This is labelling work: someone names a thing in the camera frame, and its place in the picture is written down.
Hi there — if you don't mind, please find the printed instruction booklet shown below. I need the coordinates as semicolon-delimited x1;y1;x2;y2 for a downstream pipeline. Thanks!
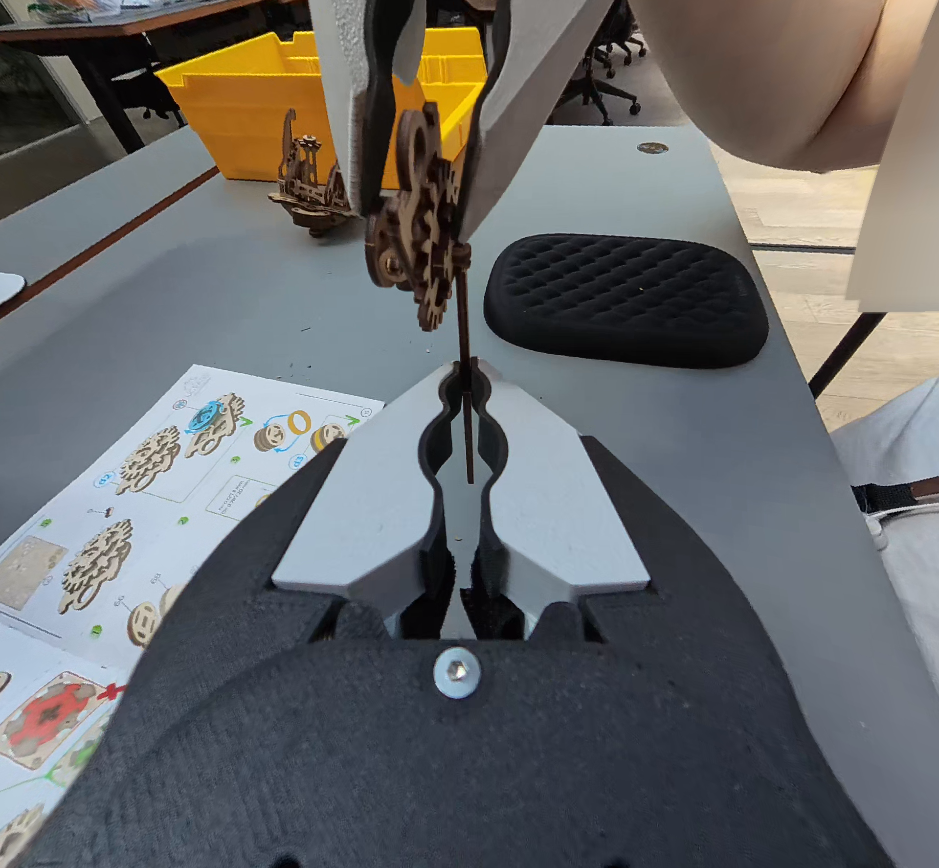
0;365;386;865

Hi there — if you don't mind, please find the black lanyard strap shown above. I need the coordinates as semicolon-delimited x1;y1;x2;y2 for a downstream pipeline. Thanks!
854;475;939;517

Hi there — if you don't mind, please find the person's right forearm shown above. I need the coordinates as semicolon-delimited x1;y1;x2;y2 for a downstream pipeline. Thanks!
629;0;921;173

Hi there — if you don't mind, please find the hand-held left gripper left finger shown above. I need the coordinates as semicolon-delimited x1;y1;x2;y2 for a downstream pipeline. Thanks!
271;360;470;616

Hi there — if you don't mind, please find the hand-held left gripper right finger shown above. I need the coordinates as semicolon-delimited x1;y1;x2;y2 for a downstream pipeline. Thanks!
473;358;652;616

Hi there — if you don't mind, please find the thin wooden stick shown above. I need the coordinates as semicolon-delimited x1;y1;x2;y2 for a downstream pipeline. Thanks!
455;270;479;485

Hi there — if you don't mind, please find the operator in white shirt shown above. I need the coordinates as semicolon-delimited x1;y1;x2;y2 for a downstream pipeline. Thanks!
829;0;939;696

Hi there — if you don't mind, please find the black framed sign stand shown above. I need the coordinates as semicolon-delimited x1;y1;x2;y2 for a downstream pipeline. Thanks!
807;310;890;399

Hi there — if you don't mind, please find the black quilted wrist rest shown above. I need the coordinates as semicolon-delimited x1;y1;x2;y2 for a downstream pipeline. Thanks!
484;234;770;370

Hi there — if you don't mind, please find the thin white cable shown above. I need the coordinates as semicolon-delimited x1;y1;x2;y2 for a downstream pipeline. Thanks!
869;501;939;542

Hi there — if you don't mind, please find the clear plastic bag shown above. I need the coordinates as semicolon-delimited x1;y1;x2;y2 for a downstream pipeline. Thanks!
29;0;158;25

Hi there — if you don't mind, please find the long brown topped table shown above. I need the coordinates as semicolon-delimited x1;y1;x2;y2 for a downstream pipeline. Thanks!
0;0;309;153

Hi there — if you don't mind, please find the partly built wooden model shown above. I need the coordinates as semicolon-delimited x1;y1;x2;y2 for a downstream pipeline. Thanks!
268;108;368;239

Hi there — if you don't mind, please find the wooden gear assembly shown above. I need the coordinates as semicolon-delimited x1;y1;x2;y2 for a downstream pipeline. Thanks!
364;102;472;335

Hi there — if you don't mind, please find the black office chair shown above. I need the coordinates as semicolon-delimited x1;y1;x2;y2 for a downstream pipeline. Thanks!
554;2;645;128

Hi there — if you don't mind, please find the yellow plastic storage bin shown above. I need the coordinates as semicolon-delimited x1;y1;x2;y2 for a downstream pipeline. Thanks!
156;26;491;181

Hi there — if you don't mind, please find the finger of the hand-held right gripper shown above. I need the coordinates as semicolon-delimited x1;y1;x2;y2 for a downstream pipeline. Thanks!
297;0;430;217
458;0;654;241

